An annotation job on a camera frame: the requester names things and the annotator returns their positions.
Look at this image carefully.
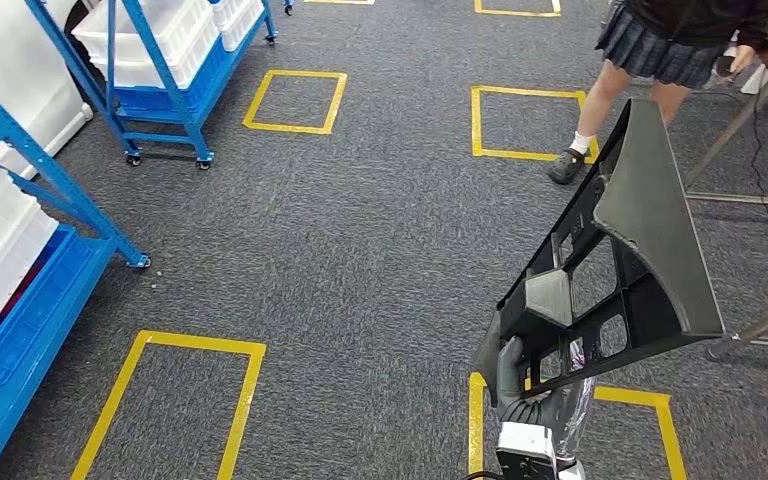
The person's hand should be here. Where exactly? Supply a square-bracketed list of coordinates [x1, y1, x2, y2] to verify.
[728, 44, 756, 77]

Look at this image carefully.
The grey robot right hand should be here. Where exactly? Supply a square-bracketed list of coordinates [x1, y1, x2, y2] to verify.
[495, 336, 599, 462]

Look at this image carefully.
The black plastic car trim part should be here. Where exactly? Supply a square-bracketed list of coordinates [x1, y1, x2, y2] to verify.
[471, 99, 726, 409]

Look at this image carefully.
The person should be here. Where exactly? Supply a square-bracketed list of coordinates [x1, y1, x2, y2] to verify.
[546, 0, 768, 187]

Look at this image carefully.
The yellow floor tape rectangle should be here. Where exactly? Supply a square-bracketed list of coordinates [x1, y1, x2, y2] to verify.
[466, 370, 690, 480]
[473, 0, 563, 19]

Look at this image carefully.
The blue rack with casters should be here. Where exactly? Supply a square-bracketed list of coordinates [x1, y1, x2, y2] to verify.
[0, 62, 153, 480]
[24, 0, 279, 172]

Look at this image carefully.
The blue plastic crate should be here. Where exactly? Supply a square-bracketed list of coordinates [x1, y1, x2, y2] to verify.
[113, 36, 228, 114]
[0, 225, 77, 386]

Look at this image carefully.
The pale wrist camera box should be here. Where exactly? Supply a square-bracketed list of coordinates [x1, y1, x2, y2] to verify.
[495, 422, 559, 480]

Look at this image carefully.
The grey metal workbench frame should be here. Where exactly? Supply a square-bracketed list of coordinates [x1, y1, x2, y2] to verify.
[682, 0, 768, 362]

